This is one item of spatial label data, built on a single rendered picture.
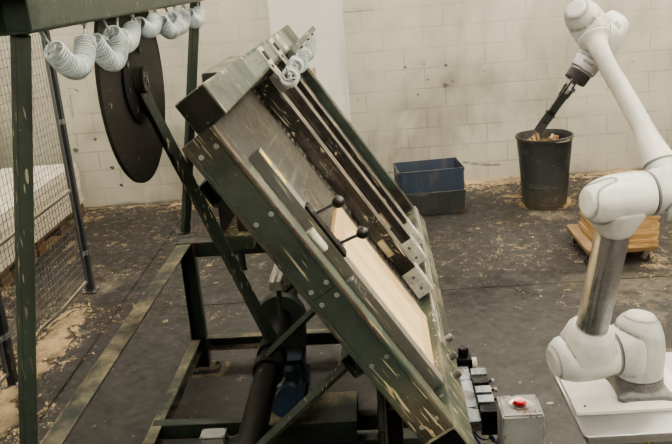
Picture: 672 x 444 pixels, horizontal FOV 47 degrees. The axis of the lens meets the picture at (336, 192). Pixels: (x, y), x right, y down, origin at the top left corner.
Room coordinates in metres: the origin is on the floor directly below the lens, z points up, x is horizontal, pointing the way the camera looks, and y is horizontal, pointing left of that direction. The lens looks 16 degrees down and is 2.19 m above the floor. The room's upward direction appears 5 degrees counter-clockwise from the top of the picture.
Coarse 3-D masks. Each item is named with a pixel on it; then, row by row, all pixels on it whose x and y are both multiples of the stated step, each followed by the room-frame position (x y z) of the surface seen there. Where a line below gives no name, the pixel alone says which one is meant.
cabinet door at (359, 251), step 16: (336, 208) 2.70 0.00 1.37; (336, 224) 2.52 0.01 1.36; (352, 224) 2.73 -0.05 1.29; (352, 240) 2.58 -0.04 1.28; (352, 256) 2.43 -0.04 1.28; (368, 256) 2.62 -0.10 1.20; (368, 272) 2.46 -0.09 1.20; (384, 272) 2.66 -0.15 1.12; (384, 288) 2.50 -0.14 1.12; (400, 288) 2.69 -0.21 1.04; (400, 304) 2.54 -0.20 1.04; (416, 304) 2.73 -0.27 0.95; (400, 320) 2.39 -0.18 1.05; (416, 320) 2.58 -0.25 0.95; (416, 336) 2.42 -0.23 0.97
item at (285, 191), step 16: (256, 160) 2.24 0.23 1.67; (272, 176) 2.24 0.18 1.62; (288, 192) 2.24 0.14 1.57; (288, 208) 2.24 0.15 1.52; (304, 208) 2.24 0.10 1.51; (304, 224) 2.24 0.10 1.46; (336, 256) 2.23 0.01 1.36; (352, 272) 2.23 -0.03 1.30; (368, 288) 2.23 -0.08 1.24; (368, 304) 2.23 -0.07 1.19; (384, 304) 2.26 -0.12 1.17; (384, 320) 2.22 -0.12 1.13; (400, 336) 2.22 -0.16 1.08; (416, 352) 2.22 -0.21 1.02; (416, 368) 2.22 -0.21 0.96; (432, 368) 2.22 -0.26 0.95; (432, 384) 2.21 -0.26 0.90
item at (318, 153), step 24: (264, 96) 2.95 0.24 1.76; (288, 120) 2.95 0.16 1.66; (312, 144) 2.94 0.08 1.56; (336, 168) 2.94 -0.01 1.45; (336, 192) 2.94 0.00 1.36; (360, 192) 2.97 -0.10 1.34; (360, 216) 2.93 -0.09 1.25; (384, 240) 2.93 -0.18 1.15; (408, 264) 2.92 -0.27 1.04; (432, 288) 2.91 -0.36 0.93
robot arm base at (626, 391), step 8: (616, 376) 2.32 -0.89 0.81; (616, 384) 2.31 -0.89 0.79; (624, 384) 2.28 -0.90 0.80; (632, 384) 2.26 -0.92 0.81; (640, 384) 2.25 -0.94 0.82; (648, 384) 2.25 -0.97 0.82; (656, 384) 2.25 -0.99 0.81; (664, 384) 2.30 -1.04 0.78; (616, 392) 2.29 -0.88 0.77; (624, 392) 2.27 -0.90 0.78; (632, 392) 2.26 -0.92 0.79; (640, 392) 2.25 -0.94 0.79; (648, 392) 2.25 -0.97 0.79; (656, 392) 2.25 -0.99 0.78; (664, 392) 2.25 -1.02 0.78; (624, 400) 2.24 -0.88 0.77; (632, 400) 2.24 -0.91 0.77; (640, 400) 2.24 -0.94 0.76; (648, 400) 2.24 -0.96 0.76; (656, 400) 2.24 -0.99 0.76
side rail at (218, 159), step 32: (192, 160) 2.00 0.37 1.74; (224, 160) 2.00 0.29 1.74; (224, 192) 2.00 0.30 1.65; (256, 192) 2.00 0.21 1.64; (256, 224) 1.99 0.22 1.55; (288, 224) 1.99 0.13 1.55; (288, 256) 1.99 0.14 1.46; (320, 256) 2.00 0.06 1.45; (320, 288) 1.99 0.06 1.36; (352, 320) 1.98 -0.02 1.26; (352, 352) 1.98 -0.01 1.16; (384, 352) 1.98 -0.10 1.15; (384, 384) 1.98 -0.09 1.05; (416, 384) 1.97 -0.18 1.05; (416, 416) 1.97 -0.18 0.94; (448, 416) 1.98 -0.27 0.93
